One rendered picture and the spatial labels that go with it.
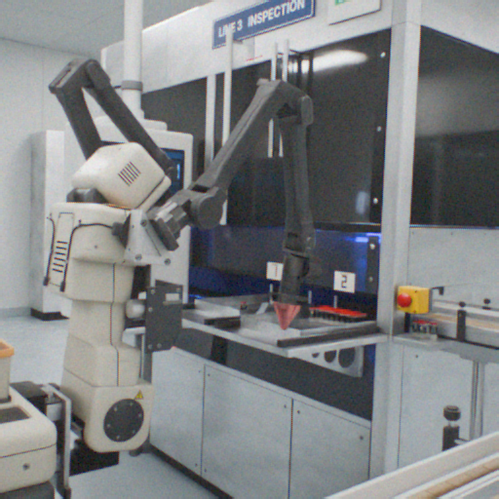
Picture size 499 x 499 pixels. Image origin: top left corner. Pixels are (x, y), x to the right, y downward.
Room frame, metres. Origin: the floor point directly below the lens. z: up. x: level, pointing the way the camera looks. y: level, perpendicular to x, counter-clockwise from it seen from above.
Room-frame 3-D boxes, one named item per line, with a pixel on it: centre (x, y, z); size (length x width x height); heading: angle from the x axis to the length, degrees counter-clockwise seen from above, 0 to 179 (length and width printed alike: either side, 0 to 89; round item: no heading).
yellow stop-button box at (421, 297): (1.73, -0.47, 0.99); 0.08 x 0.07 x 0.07; 129
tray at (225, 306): (2.11, 0.00, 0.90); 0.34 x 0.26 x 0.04; 129
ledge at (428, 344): (1.75, -0.51, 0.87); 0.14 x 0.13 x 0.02; 129
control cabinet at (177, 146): (2.42, 0.52, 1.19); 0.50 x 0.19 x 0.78; 131
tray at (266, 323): (1.82, -0.17, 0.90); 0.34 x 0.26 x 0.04; 130
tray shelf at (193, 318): (1.94, -0.06, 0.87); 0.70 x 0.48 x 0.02; 39
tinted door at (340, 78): (1.98, -0.24, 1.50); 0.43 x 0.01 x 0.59; 39
